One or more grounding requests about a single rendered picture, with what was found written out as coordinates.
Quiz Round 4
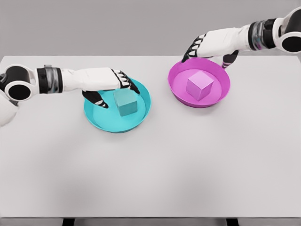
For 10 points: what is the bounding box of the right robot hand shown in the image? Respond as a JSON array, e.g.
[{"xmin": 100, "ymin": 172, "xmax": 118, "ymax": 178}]
[{"xmin": 181, "ymin": 31, "xmax": 240, "ymax": 69}]

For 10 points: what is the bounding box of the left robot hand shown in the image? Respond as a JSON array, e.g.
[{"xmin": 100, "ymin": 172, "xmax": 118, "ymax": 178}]
[{"xmin": 81, "ymin": 67, "xmax": 141, "ymax": 109}]

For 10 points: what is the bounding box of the cyan block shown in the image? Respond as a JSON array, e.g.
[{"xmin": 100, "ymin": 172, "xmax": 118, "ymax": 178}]
[{"xmin": 113, "ymin": 89, "xmax": 138, "ymax": 117}]

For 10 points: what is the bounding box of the magenta block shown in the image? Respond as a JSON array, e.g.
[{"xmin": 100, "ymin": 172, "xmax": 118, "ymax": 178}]
[{"xmin": 185, "ymin": 71, "xmax": 214, "ymax": 102}]

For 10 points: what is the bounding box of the cyan plate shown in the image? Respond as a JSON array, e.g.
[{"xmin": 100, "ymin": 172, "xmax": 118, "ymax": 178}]
[{"xmin": 84, "ymin": 77, "xmax": 151, "ymax": 133}]

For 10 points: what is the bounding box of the magenta plate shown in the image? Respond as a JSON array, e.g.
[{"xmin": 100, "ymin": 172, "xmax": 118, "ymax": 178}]
[{"xmin": 167, "ymin": 57, "xmax": 231, "ymax": 109}]

